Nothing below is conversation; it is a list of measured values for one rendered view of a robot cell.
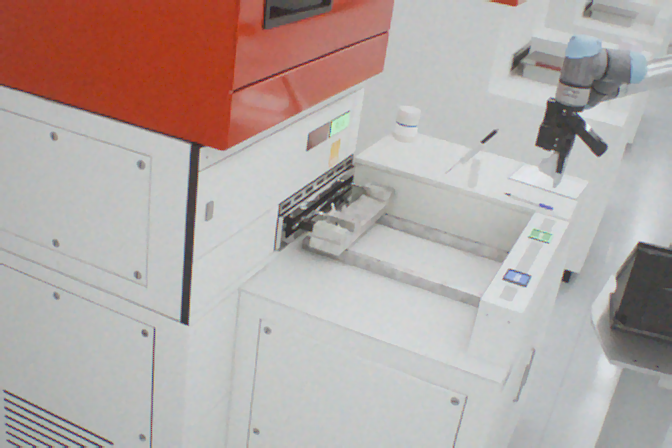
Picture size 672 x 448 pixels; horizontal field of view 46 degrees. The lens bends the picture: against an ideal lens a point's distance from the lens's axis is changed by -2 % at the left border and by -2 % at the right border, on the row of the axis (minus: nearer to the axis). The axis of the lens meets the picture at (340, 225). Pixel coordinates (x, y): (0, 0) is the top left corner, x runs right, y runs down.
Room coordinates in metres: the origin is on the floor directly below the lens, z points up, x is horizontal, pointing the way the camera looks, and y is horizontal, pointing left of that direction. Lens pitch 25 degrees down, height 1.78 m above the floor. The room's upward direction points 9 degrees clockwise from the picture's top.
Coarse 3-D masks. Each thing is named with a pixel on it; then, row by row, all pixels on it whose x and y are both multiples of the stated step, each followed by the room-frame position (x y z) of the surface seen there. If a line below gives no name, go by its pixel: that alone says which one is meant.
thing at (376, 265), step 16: (304, 240) 1.86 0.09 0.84; (336, 256) 1.82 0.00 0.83; (352, 256) 1.81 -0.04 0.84; (368, 256) 1.81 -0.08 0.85; (384, 272) 1.78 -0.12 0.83; (400, 272) 1.76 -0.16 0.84; (416, 272) 1.76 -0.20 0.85; (432, 288) 1.73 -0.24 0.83; (448, 288) 1.72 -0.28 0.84; (464, 288) 1.72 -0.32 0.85
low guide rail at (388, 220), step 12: (348, 204) 2.11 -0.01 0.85; (384, 216) 2.07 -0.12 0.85; (396, 216) 2.07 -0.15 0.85; (396, 228) 2.05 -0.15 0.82; (408, 228) 2.04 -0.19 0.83; (420, 228) 2.03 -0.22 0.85; (432, 228) 2.03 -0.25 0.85; (432, 240) 2.02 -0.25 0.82; (444, 240) 2.00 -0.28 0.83; (456, 240) 1.99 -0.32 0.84; (468, 240) 1.99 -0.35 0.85; (468, 252) 1.98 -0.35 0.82; (480, 252) 1.97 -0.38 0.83; (492, 252) 1.96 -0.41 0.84; (504, 252) 1.95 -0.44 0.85
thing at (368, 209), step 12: (360, 204) 2.05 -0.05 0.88; (372, 204) 2.06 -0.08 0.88; (384, 204) 2.08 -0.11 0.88; (360, 216) 1.97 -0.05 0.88; (372, 216) 1.98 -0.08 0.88; (360, 228) 1.91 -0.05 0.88; (312, 240) 1.81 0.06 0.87; (324, 240) 1.80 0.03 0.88; (348, 240) 1.84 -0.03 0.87; (336, 252) 1.79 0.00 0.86
